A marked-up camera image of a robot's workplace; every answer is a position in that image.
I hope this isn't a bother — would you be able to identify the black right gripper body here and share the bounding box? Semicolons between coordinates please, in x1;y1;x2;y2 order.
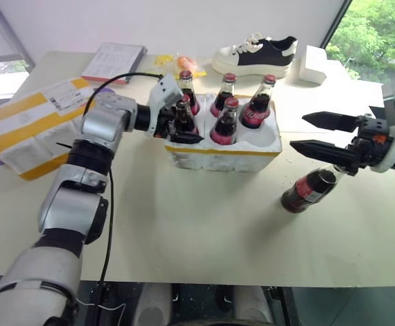
344;114;394;177

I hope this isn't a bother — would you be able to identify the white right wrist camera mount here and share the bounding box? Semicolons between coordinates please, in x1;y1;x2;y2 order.
369;97;395;173

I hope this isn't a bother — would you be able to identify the yellow small item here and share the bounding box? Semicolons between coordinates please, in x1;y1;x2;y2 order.
154;54;175;67

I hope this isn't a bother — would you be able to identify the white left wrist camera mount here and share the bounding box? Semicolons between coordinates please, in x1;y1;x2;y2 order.
147;74;182;137

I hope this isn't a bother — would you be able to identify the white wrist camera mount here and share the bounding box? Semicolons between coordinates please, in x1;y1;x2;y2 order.
147;74;182;137
369;97;395;173

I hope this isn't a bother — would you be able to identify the white foam crate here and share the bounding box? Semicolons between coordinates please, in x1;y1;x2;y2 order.
163;92;284;173

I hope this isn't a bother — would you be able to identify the yellow taped foam box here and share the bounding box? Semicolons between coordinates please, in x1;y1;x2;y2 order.
0;77;100;182

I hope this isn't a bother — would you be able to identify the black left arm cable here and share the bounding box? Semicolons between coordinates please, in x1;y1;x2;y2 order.
81;72;166;283

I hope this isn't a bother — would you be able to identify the white foam block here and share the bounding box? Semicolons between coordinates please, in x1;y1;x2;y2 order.
297;44;328;86

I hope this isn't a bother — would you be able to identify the orange item in plastic bag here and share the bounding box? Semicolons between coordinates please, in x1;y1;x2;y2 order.
174;53;207;77

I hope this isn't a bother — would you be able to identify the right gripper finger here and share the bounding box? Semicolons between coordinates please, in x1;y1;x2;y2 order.
301;111;358;134
289;140;355;168

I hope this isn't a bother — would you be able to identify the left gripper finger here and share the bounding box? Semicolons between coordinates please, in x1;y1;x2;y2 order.
169;132;205;144

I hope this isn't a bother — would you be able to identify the black window frame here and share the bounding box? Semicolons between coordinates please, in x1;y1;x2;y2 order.
320;0;355;49

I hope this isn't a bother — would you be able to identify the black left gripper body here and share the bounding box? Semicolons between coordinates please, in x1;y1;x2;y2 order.
154;106;178;143

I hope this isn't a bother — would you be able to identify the glass cola bottle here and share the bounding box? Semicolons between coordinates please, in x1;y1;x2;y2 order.
209;73;237;118
174;95;199;137
209;97;241;147
177;70;202;117
239;74;277;130
280;167;338;215

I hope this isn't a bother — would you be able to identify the black and white sneaker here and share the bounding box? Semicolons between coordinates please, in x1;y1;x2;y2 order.
211;32;299;80

